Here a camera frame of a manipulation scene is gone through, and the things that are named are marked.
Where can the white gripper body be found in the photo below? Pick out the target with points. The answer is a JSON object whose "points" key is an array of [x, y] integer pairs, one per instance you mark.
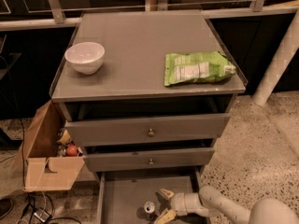
{"points": [[179, 203]]}

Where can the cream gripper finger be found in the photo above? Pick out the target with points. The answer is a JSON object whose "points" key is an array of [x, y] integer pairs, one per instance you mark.
{"points": [[165, 217], [167, 194]]}

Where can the silver redbull can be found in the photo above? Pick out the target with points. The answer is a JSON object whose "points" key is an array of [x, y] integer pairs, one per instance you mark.
{"points": [[149, 210]]}

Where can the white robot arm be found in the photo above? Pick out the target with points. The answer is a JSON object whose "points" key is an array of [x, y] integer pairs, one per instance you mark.
{"points": [[209, 202]]}

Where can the grey bottom drawer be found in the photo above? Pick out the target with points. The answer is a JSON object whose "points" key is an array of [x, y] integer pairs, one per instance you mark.
{"points": [[122, 194]]}

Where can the grey top drawer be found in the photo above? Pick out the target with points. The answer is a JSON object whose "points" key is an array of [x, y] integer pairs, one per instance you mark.
{"points": [[110, 132]]}

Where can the grey drawer cabinet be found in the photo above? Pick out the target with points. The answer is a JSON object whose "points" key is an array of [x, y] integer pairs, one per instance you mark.
{"points": [[130, 84]]}

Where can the red apple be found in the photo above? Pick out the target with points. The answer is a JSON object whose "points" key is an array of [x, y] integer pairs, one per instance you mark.
{"points": [[72, 151]]}

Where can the crumpled snack wrapper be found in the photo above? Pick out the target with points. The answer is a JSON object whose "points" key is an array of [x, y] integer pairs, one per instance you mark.
{"points": [[64, 138]]}

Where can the brown cardboard box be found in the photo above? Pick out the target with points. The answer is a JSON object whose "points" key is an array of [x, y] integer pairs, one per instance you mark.
{"points": [[45, 170]]}

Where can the green chip bag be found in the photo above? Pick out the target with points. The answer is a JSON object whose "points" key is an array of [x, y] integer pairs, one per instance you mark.
{"points": [[197, 67]]}

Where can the white ceramic bowl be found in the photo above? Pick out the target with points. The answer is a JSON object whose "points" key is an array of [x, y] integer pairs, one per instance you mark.
{"points": [[86, 57]]}

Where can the metal railing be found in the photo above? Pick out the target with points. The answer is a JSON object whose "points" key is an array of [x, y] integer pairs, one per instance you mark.
{"points": [[39, 14]]}

